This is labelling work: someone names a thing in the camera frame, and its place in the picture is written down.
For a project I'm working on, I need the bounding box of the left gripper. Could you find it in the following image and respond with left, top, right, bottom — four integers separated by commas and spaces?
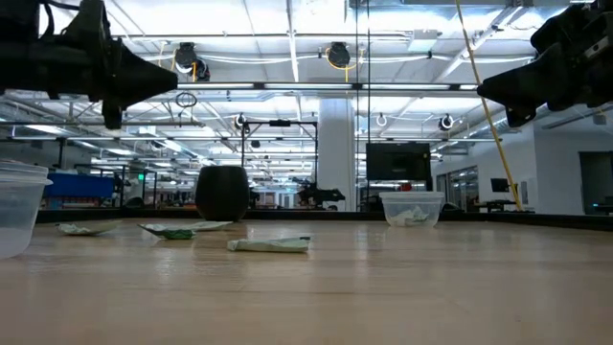
65, 0, 179, 130

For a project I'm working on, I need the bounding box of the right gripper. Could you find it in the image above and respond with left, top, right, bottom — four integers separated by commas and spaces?
476, 0, 613, 128

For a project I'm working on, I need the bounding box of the dark door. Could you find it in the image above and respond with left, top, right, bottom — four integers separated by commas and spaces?
578, 150, 613, 216

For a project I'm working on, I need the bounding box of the blue panel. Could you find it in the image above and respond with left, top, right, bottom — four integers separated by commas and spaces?
43, 172, 116, 199

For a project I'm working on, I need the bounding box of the dark cup green inside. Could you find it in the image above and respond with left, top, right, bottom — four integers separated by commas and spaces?
194, 165, 251, 222

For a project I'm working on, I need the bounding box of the small clear plastic container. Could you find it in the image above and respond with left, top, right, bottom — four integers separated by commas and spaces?
378, 191, 445, 229

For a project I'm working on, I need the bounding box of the large clear plastic container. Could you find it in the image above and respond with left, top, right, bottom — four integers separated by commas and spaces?
0, 160, 54, 260

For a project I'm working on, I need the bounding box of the white building column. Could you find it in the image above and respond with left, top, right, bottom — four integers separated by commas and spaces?
317, 98, 356, 212

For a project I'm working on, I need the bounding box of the black coiled cable loop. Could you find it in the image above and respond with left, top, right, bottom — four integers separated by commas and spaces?
174, 91, 198, 109

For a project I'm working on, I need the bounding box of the yellow cable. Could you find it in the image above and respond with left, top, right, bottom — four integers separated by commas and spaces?
454, 0, 524, 212

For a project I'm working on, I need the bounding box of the black workstation frame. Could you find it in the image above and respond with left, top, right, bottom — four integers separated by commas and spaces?
74, 163, 159, 208

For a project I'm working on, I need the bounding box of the black gantry frame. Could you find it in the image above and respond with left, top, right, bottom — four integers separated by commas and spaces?
240, 119, 320, 197

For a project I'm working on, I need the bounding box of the black hanging cable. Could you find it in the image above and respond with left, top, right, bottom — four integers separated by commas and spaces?
365, 0, 372, 145
354, 0, 360, 212

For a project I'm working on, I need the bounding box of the black aluminium rig frame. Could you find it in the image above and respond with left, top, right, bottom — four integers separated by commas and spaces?
35, 206, 613, 232

